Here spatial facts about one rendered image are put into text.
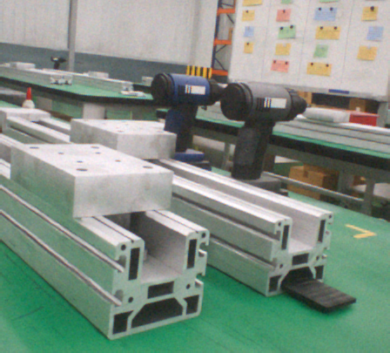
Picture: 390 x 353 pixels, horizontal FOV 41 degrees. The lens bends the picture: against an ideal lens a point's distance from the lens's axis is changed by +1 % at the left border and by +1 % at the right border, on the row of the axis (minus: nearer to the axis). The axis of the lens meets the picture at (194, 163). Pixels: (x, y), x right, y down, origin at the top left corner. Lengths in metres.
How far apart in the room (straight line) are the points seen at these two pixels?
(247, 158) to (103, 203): 0.37
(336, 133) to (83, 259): 1.82
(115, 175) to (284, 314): 0.22
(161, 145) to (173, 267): 0.37
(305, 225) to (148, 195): 0.20
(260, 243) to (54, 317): 0.22
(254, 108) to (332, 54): 3.04
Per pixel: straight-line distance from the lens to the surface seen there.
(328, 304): 0.57
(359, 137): 2.16
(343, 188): 4.41
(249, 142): 0.82
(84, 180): 0.48
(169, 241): 0.49
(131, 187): 0.51
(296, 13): 4.08
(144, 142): 0.81
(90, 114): 3.64
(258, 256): 0.59
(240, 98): 0.78
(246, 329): 0.51
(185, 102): 1.02
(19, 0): 12.99
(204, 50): 9.12
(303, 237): 0.62
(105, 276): 0.45
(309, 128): 2.30
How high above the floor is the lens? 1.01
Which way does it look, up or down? 10 degrees down
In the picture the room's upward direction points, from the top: 6 degrees clockwise
